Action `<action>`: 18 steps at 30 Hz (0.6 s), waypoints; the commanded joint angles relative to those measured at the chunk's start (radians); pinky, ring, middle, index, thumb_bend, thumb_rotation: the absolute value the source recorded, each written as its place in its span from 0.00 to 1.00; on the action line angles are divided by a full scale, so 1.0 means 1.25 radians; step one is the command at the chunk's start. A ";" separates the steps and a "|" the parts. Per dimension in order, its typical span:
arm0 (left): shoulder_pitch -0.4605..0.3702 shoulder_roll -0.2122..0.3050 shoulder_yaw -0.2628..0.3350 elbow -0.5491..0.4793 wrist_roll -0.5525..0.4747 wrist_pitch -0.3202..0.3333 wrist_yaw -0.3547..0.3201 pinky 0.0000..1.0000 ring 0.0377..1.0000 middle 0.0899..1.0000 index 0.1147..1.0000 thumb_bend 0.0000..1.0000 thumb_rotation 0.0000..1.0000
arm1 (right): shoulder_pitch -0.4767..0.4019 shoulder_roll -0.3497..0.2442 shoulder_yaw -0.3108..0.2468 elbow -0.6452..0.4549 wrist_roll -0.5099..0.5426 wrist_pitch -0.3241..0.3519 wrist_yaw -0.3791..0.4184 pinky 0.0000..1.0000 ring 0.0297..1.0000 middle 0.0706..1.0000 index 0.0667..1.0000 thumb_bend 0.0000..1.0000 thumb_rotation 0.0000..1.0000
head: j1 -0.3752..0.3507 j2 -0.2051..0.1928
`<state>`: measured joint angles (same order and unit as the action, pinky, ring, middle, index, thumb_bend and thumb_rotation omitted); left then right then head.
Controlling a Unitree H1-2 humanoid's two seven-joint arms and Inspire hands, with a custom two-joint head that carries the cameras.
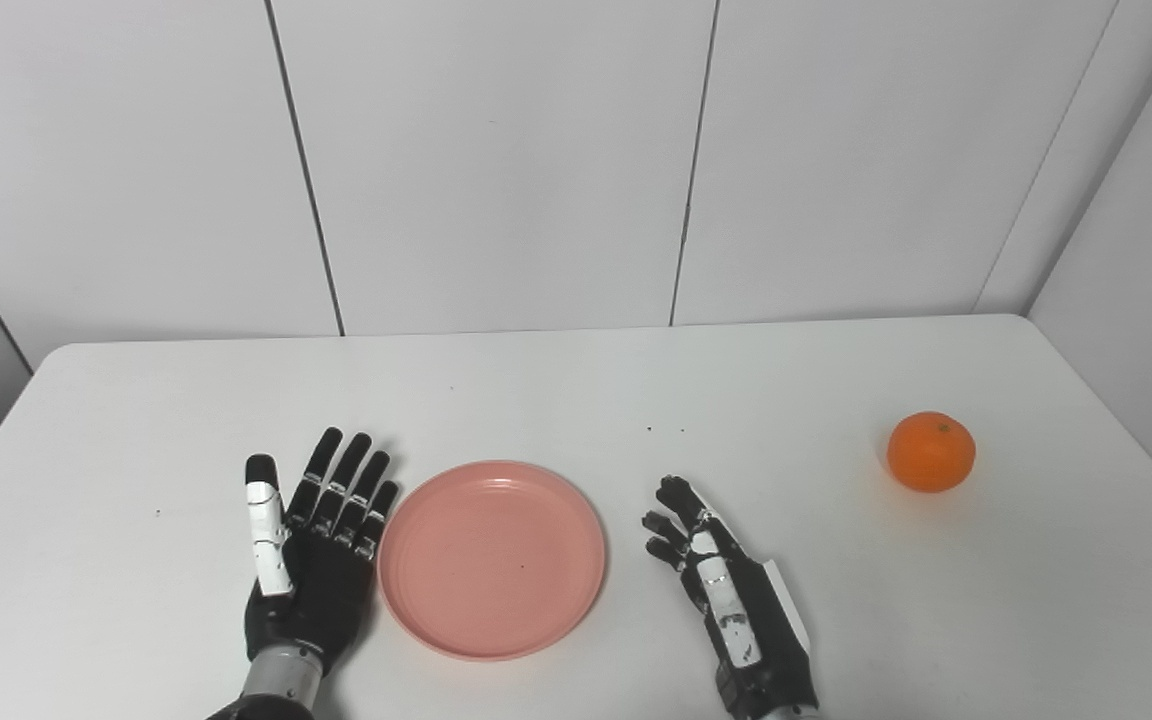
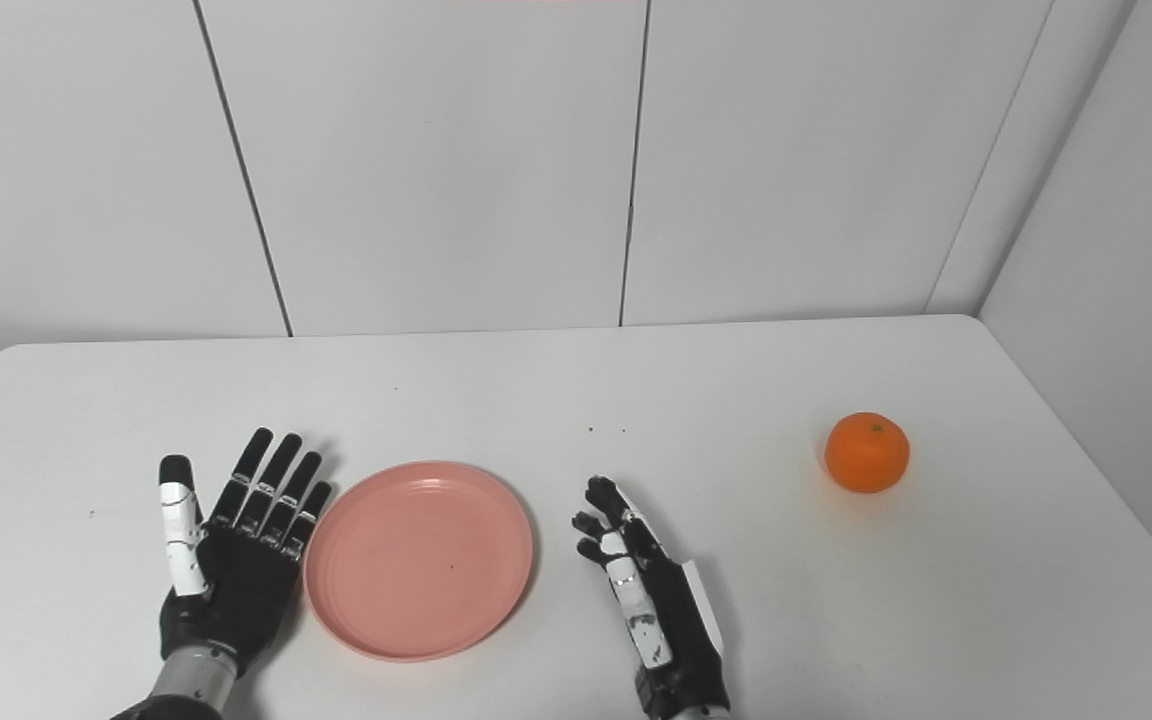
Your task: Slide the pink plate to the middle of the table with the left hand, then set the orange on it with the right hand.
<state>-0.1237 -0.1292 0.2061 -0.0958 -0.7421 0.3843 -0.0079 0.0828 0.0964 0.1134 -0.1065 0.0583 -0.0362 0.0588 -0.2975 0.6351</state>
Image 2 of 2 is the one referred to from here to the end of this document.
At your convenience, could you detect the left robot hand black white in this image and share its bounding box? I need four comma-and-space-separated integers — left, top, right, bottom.
158, 428, 334, 679

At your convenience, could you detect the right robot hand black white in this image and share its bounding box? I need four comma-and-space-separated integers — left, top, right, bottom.
572, 476, 732, 718

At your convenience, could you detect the pink round plate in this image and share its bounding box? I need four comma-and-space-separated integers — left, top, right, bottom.
304, 460, 535, 663

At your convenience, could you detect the orange fruit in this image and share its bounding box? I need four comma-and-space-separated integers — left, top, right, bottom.
824, 412, 911, 494

